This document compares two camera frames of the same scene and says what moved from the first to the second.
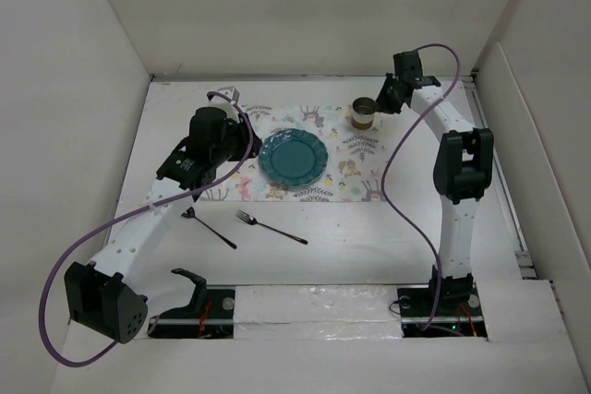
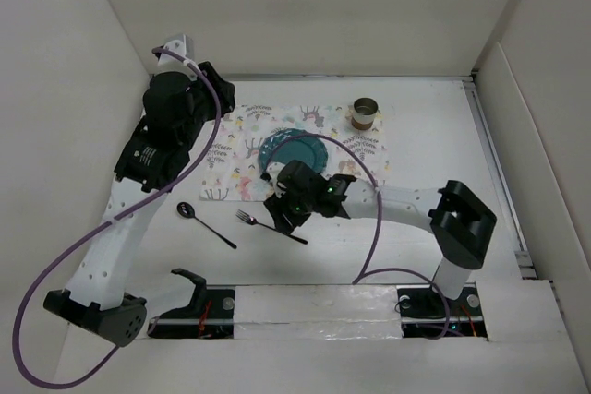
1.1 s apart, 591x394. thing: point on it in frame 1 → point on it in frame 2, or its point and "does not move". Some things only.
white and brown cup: (363, 113) does not move
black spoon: (190, 213) does not move
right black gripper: (383, 105) → (277, 206)
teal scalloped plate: (293, 158) does not move
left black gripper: (242, 130) → (224, 89)
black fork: (251, 220) does not move
